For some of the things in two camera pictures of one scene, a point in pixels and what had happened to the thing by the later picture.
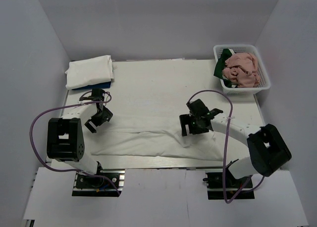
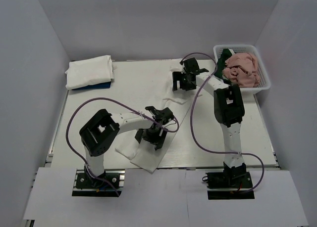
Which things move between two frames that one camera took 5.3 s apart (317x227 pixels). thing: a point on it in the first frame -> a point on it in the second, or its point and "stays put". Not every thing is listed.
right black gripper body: (196, 127) -> (186, 85)
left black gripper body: (99, 112) -> (152, 131)
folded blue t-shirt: (102, 85) stays put
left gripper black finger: (98, 119) -> (159, 139)
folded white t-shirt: (83, 72) stays put
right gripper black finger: (185, 119) -> (177, 76)
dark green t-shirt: (218, 71) stays put
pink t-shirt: (241, 69) stays put
